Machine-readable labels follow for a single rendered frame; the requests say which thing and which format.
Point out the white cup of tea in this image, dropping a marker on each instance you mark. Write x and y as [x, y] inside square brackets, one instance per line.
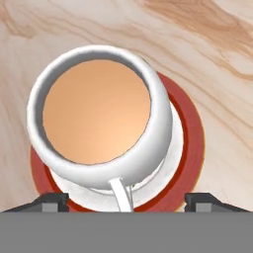
[99, 112]

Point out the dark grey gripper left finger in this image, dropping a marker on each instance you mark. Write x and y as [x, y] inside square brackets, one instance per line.
[52, 198]

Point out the red and white saucer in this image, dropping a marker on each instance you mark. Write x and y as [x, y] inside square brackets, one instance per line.
[192, 138]

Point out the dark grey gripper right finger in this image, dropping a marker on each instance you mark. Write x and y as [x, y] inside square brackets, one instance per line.
[201, 198]

